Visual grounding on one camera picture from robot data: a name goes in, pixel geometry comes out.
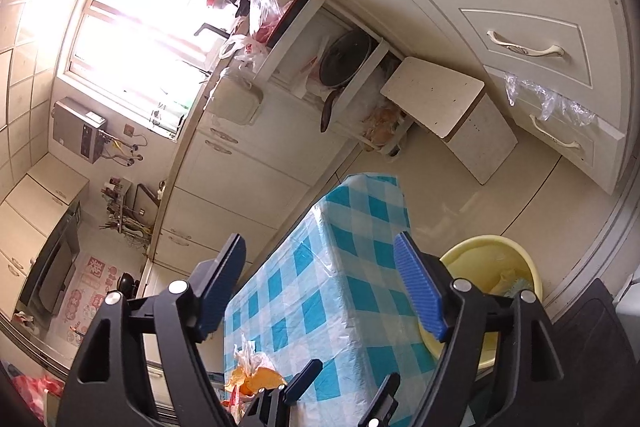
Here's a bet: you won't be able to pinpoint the bag of brown produce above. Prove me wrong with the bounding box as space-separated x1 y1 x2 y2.
361 103 407 148

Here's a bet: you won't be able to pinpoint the red patterned wall sticker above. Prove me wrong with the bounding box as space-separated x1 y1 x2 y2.
45 252 128 348

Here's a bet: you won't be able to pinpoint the yellow plastic basin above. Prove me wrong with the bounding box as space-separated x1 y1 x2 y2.
419 234 544 371

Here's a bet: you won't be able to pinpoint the black kettle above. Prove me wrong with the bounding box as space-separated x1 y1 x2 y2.
115 273 142 301

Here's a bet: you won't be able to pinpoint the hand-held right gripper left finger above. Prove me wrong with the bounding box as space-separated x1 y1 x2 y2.
54 233 248 427

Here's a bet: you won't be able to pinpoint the water heater hoses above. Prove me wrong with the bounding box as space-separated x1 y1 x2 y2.
101 131 149 168

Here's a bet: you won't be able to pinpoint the clear plastic bag on handle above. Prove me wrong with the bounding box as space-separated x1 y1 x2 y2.
504 71 599 128

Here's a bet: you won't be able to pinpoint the cream cabinet drawer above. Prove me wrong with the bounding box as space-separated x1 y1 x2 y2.
416 0 621 108
482 64 628 196

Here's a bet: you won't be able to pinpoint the black textured appliance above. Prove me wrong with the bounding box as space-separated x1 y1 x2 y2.
552 278 640 427

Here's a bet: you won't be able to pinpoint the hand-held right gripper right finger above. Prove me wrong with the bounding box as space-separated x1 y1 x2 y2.
392 231 585 427

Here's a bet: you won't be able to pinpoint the cream wall cabinet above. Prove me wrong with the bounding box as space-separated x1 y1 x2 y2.
0 154 92 280

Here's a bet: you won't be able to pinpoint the red plastic bag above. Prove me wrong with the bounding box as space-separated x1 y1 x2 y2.
9 373 67 424

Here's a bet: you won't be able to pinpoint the crumpled clear plastic wrapper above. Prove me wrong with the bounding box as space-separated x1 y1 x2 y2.
234 333 275 374

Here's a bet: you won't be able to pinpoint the yellow and teal scrap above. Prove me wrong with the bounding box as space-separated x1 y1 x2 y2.
491 271 527 299

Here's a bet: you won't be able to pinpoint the kitchen window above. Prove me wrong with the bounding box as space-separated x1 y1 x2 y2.
57 0 226 140

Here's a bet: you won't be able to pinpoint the white plastic bag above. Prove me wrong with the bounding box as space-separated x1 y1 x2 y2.
219 34 272 74

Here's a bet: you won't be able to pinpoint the hanging kitchen utensils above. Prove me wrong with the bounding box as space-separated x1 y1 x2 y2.
99 176 162 254

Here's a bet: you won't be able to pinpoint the black wok with glass lid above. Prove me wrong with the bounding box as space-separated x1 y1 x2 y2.
316 29 374 134

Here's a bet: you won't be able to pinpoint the orange peel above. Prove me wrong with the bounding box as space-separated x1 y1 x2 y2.
226 364 287 397

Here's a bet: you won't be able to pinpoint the dark red tray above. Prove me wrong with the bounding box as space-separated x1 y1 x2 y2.
265 0 308 50

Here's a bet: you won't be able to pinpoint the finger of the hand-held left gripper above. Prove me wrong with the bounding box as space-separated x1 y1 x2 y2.
357 373 402 427
239 358 324 427

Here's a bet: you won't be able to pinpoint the white hanging bin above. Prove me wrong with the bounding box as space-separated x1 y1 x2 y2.
206 66 265 124

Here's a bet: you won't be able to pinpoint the blue checked tablecloth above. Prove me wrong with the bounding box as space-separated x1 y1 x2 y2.
222 174 451 427

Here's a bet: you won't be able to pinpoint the white storage rack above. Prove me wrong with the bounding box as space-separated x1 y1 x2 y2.
252 0 416 158

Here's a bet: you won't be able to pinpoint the black range hood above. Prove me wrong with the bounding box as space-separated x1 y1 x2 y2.
17 199 84 320

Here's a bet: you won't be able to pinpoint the white wooden stool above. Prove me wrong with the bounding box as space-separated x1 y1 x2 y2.
380 56 519 186

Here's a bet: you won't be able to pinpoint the cream base cabinet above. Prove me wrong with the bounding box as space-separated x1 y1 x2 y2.
145 94 361 288

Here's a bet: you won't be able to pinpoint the red snack wrapper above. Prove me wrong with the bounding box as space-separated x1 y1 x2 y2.
220 389 253 415

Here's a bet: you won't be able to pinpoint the silver wall water heater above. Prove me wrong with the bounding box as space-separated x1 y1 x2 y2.
51 97 109 165

